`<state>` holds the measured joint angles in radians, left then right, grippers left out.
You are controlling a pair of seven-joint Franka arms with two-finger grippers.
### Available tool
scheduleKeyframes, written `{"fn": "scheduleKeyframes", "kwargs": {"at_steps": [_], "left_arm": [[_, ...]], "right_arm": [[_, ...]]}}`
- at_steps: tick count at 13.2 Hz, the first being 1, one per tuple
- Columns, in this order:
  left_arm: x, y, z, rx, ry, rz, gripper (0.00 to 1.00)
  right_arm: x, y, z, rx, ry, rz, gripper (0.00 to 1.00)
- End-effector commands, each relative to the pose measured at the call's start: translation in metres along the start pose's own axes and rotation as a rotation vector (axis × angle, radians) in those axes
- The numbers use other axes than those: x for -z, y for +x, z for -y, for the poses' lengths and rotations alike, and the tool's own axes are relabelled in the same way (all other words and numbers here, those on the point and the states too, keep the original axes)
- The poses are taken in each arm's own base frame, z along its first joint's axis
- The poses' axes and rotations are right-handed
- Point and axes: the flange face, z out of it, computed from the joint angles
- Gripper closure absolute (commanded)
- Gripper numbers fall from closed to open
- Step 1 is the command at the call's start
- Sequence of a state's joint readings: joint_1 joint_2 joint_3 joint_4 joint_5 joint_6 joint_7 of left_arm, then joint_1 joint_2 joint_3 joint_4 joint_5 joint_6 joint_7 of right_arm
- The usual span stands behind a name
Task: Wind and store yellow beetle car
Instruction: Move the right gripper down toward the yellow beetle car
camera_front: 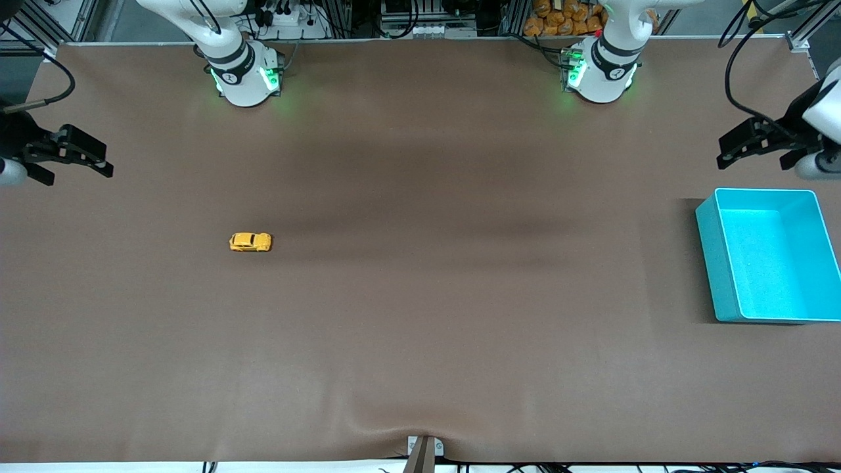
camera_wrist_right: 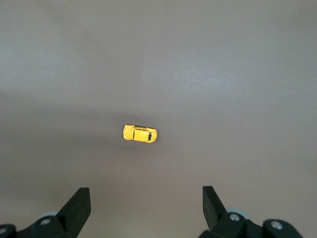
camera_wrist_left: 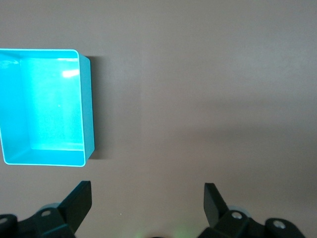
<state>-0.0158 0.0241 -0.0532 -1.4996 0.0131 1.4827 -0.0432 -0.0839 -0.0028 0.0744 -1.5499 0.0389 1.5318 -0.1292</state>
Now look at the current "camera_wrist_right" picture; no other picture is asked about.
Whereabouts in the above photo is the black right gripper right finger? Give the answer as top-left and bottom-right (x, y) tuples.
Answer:
(199, 185), (264, 238)

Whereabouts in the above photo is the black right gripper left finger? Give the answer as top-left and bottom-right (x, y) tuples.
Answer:
(15, 187), (92, 238)

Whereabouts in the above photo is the yellow beetle toy car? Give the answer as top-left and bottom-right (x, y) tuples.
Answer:
(121, 124), (158, 144)

